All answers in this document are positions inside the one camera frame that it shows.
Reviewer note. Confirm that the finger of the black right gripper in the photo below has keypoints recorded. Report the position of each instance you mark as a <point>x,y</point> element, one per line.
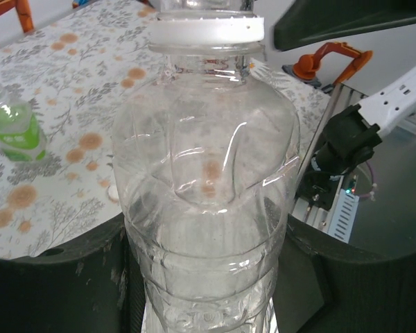
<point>339,19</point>

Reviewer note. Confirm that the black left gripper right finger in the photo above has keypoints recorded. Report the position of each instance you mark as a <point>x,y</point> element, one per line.
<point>360,298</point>

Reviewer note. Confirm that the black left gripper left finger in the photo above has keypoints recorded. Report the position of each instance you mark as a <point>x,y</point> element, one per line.
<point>48,295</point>

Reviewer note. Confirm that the green label plastic bottle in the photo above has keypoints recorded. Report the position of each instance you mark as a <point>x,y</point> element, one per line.
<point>17,135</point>

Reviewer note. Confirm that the clear unlabelled plastic bottle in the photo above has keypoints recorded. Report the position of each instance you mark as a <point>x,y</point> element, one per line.
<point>204,138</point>

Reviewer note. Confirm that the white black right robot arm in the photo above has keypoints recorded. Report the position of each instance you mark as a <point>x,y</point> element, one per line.
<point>395,100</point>

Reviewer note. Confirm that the small circuit board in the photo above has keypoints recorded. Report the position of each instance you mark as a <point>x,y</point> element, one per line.
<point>352,187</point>

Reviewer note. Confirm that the floral printed tablecloth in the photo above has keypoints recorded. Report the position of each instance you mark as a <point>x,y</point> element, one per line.
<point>73,86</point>

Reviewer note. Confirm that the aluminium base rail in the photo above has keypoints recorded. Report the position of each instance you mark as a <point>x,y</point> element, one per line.
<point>346,95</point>

